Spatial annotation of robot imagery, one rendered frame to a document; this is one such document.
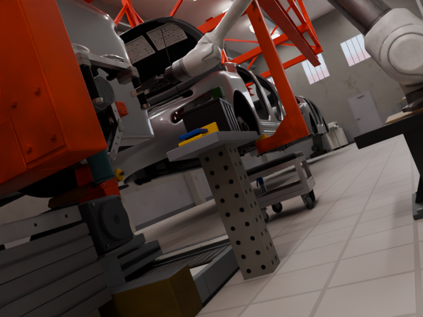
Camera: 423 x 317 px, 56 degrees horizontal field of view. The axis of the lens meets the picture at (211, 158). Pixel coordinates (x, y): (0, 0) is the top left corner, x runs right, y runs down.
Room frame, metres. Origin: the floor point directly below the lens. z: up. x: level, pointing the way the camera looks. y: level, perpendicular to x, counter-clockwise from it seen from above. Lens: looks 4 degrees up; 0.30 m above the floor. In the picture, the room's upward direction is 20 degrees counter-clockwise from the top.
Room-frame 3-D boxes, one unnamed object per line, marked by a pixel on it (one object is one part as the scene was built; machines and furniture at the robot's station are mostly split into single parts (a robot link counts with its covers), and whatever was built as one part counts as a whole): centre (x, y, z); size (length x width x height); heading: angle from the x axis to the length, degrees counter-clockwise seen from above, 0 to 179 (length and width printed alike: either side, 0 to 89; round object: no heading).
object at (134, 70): (1.77, 0.23, 0.93); 0.09 x 0.05 x 0.05; 68
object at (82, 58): (1.46, 0.35, 0.93); 0.09 x 0.05 x 0.05; 68
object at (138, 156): (6.51, -0.31, 1.49); 4.95 x 1.86 x 1.59; 158
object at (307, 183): (2.50, -0.35, 0.17); 0.43 x 0.36 x 0.34; 161
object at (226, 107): (1.34, -0.05, 0.51); 0.20 x 0.14 x 0.13; 166
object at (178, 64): (1.68, -0.01, 0.83); 0.09 x 0.06 x 0.09; 158
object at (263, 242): (1.29, -0.03, 0.21); 0.10 x 0.10 x 0.42; 68
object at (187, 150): (1.32, -0.04, 0.44); 0.43 x 0.17 x 0.03; 158
